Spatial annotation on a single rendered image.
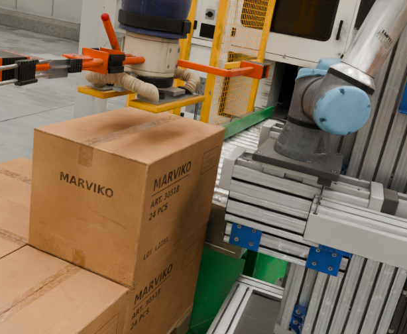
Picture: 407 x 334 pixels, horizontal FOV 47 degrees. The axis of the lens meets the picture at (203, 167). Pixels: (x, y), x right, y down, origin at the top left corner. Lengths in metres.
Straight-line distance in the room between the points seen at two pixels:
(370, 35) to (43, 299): 1.07
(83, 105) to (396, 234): 2.31
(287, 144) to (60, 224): 0.74
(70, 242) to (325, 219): 0.79
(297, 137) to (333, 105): 0.19
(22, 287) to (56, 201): 0.27
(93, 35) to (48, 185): 1.64
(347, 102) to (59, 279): 0.95
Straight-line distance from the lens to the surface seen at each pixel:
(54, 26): 12.86
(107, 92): 1.50
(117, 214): 1.40
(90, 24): 3.03
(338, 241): 1.18
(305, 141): 1.24
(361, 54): 1.12
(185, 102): 1.54
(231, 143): 3.19
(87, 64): 1.27
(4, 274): 1.53
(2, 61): 1.06
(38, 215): 1.60
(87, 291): 1.45
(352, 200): 1.27
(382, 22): 1.13
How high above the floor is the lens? 1.37
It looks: 19 degrees down
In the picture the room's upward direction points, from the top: 10 degrees clockwise
